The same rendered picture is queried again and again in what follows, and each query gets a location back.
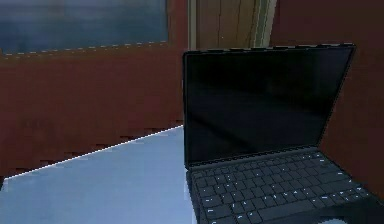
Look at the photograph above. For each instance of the black laptop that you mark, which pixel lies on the black laptop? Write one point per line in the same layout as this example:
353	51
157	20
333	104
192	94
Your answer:
260	133

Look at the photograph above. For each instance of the pale blue table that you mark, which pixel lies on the pale blue table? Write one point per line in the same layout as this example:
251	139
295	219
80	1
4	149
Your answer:
100	190

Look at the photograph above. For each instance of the brown wooden room door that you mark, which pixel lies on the brown wooden room door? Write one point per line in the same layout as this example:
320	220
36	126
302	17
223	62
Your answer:
230	23

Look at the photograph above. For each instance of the blue glass window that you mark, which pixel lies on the blue glass window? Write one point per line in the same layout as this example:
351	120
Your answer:
83	23

